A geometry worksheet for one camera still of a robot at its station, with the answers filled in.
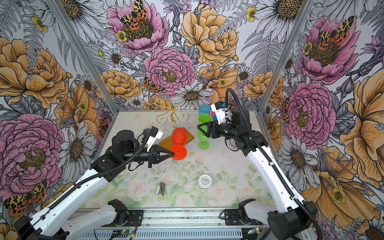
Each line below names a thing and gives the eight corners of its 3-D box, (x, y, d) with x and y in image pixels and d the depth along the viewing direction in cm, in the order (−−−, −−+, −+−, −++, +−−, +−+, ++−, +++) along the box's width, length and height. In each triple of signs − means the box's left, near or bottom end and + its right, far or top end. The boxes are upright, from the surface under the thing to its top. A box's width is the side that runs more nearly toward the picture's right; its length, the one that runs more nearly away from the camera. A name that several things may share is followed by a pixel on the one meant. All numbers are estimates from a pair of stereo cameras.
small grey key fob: (156, 195, 83) (155, 193, 81) (158, 183, 87) (157, 181, 85) (164, 195, 83) (163, 193, 81) (165, 183, 87) (165, 181, 85)
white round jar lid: (198, 191, 85) (198, 186, 79) (198, 179, 89) (198, 174, 83) (211, 191, 85) (212, 186, 79) (210, 179, 89) (211, 174, 83)
